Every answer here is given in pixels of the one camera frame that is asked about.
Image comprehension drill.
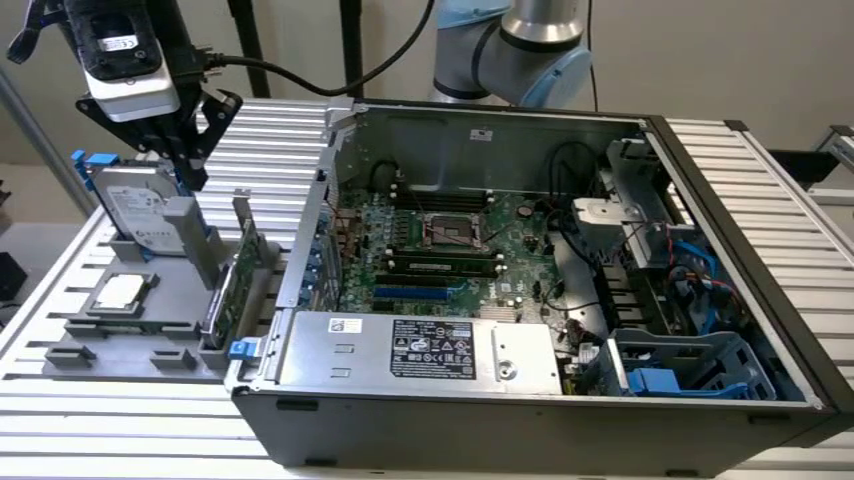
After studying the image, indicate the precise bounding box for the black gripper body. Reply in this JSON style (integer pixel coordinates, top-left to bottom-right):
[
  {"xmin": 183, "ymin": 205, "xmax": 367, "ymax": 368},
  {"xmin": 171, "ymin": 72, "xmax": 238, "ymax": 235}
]
[{"xmin": 154, "ymin": 0, "xmax": 206, "ymax": 119}]

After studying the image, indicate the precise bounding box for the black tripod pole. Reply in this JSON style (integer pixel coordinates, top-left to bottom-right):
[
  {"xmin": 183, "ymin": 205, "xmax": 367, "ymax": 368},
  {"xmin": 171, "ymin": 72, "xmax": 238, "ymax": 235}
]
[
  {"xmin": 225, "ymin": 0, "xmax": 273, "ymax": 99},
  {"xmin": 338, "ymin": 0, "xmax": 367, "ymax": 99}
]

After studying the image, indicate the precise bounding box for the hard disk with blue carrier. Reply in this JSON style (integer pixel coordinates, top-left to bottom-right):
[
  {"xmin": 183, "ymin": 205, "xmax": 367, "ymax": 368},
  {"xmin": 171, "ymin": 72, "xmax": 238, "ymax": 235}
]
[{"xmin": 70, "ymin": 149, "xmax": 226, "ymax": 264}]

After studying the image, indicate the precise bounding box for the silver CPU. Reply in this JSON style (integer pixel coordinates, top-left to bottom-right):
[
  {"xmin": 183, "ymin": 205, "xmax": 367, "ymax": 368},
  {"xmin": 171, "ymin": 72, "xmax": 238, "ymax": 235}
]
[{"xmin": 95, "ymin": 276, "xmax": 147, "ymax": 307}]

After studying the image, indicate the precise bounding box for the green graphics card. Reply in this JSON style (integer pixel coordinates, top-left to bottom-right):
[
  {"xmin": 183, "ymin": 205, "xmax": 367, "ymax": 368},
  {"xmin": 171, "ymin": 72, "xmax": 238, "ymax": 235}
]
[{"xmin": 202, "ymin": 187, "xmax": 273, "ymax": 351}]

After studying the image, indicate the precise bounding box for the small black box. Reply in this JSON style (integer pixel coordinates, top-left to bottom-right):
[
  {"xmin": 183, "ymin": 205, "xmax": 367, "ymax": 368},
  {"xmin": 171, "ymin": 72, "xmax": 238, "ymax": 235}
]
[{"xmin": 0, "ymin": 251, "xmax": 30, "ymax": 302}]

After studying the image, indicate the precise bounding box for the grey parts rack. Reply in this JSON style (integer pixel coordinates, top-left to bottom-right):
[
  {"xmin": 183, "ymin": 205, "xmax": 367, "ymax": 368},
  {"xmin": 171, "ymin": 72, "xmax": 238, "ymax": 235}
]
[{"xmin": 40, "ymin": 187, "xmax": 290, "ymax": 385}]

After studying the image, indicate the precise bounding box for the metal CPU socket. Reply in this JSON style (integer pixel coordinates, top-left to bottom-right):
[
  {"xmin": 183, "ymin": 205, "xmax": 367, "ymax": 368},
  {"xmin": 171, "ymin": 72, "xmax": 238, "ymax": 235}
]
[{"xmin": 414, "ymin": 209, "xmax": 497, "ymax": 250}]

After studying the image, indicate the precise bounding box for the blue case latch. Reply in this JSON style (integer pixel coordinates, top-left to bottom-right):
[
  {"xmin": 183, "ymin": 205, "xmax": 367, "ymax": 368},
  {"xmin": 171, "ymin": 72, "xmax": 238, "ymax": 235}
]
[{"xmin": 226, "ymin": 337, "xmax": 261, "ymax": 362}]

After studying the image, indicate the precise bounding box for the black expansion slot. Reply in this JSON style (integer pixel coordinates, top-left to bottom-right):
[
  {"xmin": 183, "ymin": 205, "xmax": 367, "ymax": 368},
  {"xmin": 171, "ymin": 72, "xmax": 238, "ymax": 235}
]
[{"xmin": 371, "ymin": 272, "xmax": 450, "ymax": 289}]

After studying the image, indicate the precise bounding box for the black installed RAM stick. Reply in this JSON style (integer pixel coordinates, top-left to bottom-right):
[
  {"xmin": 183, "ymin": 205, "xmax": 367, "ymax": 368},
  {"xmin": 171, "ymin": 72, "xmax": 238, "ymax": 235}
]
[{"xmin": 385, "ymin": 253, "xmax": 503, "ymax": 279}]

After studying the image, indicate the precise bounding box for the blue expansion slot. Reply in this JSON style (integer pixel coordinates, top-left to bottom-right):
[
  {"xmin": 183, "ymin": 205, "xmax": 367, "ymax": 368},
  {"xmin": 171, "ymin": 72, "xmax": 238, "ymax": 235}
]
[{"xmin": 371, "ymin": 284, "xmax": 450, "ymax": 302}]

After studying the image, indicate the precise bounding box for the green motherboard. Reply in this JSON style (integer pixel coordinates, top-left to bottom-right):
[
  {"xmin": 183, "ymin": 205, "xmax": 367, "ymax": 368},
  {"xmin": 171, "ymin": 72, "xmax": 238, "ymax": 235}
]
[{"xmin": 330, "ymin": 189, "xmax": 602, "ymax": 346}]

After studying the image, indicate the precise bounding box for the silver power supply unit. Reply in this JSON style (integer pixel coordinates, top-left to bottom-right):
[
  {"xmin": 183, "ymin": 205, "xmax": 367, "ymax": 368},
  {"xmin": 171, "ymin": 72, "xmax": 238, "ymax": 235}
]
[{"xmin": 266, "ymin": 310, "xmax": 566, "ymax": 396}]

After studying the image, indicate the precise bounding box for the silver metal drive cage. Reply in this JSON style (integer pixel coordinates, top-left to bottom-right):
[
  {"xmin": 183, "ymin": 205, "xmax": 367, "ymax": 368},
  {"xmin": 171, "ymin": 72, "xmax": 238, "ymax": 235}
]
[{"xmin": 597, "ymin": 137, "xmax": 697, "ymax": 267}]

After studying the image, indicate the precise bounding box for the black open PC case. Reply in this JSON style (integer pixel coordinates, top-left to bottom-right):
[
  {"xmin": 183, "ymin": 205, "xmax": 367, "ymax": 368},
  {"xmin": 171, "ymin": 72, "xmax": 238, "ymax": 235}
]
[{"xmin": 223, "ymin": 97, "xmax": 840, "ymax": 480}]

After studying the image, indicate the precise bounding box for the grey-blue plastic disk bay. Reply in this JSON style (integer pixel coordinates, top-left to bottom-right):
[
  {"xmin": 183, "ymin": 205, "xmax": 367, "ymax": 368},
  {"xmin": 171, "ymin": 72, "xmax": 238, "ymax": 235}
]
[{"xmin": 602, "ymin": 327, "xmax": 781, "ymax": 402}]

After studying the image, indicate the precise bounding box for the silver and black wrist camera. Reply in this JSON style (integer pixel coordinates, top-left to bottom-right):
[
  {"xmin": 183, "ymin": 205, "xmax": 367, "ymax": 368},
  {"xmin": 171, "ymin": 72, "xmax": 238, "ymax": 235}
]
[{"xmin": 63, "ymin": 0, "xmax": 183, "ymax": 124}]

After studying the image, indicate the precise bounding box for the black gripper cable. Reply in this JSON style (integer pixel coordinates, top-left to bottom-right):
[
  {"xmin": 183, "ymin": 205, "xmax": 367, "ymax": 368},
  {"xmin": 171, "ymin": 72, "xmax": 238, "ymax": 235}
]
[{"xmin": 191, "ymin": 0, "xmax": 439, "ymax": 98}]

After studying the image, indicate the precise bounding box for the grey metal frame post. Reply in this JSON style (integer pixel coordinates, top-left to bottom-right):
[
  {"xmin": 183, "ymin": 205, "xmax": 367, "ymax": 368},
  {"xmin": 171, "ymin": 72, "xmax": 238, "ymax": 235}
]
[{"xmin": 0, "ymin": 63, "xmax": 96, "ymax": 217}]

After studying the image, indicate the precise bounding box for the black and blue strap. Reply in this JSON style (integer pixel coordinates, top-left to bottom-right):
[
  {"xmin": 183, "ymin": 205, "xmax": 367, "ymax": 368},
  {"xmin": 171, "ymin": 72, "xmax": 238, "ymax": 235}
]
[{"xmin": 6, "ymin": 0, "xmax": 52, "ymax": 65}]

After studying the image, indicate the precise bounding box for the black looped power wire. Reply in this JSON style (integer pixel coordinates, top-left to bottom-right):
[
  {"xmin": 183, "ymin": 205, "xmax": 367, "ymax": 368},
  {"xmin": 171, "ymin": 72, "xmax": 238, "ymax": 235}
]
[{"xmin": 547, "ymin": 141, "xmax": 610, "ymax": 202}]

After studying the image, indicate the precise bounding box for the grey plastic fan bracket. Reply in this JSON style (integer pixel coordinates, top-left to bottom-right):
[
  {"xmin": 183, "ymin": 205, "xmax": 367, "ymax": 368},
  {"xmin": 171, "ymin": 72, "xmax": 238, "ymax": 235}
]
[{"xmin": 570, "ymin": 196, "xmax": 634, "ymax": 237}]

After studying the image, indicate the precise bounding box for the blue data wire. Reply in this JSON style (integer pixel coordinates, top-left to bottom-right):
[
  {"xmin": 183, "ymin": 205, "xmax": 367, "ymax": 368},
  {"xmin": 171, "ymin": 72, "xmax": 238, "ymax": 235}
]
[{"xmin": 665, "ymin": 238, "xmax": 740, "ymax": 337}]

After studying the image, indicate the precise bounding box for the aluminium frame profile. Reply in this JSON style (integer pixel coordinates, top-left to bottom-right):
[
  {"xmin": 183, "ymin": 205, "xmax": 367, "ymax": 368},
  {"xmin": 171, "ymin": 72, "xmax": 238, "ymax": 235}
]
[{"xmin": 804, "ymin": 123, "xmax": 854, "ymax": 204}]

